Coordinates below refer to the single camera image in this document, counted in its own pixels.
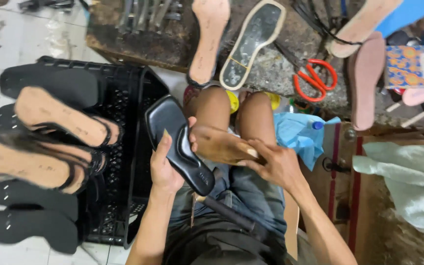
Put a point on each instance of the person's right hand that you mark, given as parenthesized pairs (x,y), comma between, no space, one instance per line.
(280,165)

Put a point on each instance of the person's left hand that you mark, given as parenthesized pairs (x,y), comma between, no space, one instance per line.
(164,173)

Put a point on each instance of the person's right fingers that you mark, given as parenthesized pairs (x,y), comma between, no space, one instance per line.
(258,163)

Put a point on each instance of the brown sandal sole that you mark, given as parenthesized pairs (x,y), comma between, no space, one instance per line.
(219,145)

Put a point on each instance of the glossy black sandal insole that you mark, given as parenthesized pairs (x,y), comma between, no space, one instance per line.
(177,140)

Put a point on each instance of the blue denim shorts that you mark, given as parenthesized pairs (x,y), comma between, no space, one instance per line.
(256,198)

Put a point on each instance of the light blue cloth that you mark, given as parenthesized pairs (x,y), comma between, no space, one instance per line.
(295,136)

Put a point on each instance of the person's right leg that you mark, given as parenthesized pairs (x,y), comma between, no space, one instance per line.
(256,117)

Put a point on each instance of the person's leg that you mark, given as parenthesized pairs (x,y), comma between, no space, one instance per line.
(212,106)
(256,117)

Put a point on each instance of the yellow lid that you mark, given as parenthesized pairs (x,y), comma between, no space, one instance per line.
(233,102)
(274,100)

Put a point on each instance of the bottle with blue cap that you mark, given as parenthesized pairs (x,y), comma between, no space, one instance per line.
(318,125)

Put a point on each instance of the person's left leg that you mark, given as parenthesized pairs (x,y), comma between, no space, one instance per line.
(212,106)

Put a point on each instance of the black shirt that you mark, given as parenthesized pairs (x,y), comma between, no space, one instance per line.
(212,246)

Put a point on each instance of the wooden box with red stripes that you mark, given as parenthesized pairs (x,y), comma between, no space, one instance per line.
(344,206)

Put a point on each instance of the black outsole with cream rim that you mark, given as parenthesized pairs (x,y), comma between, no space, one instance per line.
(252,40)

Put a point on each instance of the long pink insole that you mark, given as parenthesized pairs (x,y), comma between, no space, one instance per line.
(364,84)

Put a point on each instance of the tan sole with black edge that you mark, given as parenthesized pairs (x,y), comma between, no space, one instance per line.
(208,40)

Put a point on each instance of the black plastic crate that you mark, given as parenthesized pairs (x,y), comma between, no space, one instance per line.
(131,121)

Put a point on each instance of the pale green cloth sack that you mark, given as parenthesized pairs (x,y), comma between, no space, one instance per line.
(410,180)

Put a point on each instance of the worn wooden work block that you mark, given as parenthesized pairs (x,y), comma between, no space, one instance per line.
(153,40)

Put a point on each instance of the tan insole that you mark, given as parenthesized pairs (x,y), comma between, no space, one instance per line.
(359,25)

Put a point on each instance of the orange blue patterned box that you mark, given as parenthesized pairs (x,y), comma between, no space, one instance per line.
(410,66)

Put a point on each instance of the row of metal tools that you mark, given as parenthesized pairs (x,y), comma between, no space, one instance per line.
(149,14)

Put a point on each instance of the blue insole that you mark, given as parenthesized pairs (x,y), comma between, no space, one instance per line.
(403,16)

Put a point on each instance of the plain black sandal sole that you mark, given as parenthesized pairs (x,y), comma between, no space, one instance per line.
(57,81)

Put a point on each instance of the black sole with white marks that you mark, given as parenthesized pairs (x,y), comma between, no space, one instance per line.
(31,230)
(2,117)
(31,197)

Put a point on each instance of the black tool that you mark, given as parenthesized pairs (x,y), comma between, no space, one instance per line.
(46,4)

